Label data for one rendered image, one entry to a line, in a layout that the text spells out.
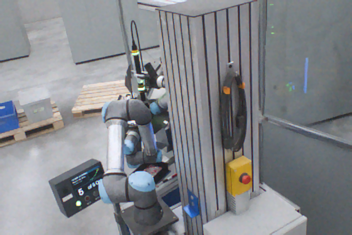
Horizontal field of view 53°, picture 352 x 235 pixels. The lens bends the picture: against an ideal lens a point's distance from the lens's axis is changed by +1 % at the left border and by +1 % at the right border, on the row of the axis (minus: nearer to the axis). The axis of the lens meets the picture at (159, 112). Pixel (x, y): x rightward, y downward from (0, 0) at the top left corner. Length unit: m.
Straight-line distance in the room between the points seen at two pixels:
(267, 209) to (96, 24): 6.65
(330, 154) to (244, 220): 1.16
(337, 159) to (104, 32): 6.13
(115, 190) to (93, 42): 6.33
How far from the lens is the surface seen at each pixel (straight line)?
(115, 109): 1.81
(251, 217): 1.47
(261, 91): 2.56
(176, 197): 2.40
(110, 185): 1.67
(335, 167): 2.52
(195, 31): 1.08
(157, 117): 2.30
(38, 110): 5.16
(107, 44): 7.85
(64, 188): 1.80
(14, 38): 9.36
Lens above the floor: 2.25
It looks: 27 degrees down
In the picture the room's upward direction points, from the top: 9 degrees counter-clockwise
